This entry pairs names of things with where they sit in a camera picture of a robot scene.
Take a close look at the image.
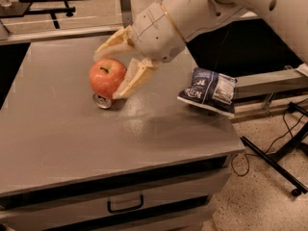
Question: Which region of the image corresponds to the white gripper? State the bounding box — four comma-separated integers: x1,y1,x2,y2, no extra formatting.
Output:
93,3,186,99

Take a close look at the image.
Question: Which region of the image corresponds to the red apple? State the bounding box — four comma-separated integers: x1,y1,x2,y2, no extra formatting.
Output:
89,59,126,99

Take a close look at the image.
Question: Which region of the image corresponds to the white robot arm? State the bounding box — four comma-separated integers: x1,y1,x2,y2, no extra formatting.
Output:
93,0,308,99

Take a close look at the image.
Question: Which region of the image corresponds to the blue chip bag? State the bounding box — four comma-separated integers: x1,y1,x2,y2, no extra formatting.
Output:
177,67,237,117

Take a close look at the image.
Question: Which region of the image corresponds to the crushed red soda can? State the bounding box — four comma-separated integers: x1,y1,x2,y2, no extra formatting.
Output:
92,93,114,109

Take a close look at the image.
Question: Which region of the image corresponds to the grey side shelf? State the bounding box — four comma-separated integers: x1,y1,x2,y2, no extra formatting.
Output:
231,64,308,122

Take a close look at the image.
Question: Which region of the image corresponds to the grey drawer front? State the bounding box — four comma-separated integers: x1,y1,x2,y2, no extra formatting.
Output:
0,167,230,231

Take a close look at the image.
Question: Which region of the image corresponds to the black floor stand base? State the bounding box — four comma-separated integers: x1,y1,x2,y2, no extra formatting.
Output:
241,99,308,197

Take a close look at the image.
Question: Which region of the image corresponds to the metal railing frame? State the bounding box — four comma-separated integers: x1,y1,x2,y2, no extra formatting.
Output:
0,0,261,46

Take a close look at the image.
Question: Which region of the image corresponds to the black drawer handle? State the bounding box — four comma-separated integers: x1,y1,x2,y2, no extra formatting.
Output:
107,194,144,214

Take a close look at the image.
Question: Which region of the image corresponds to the black cable on floor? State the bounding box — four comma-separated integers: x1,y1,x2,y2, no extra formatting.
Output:
230,98,308,177

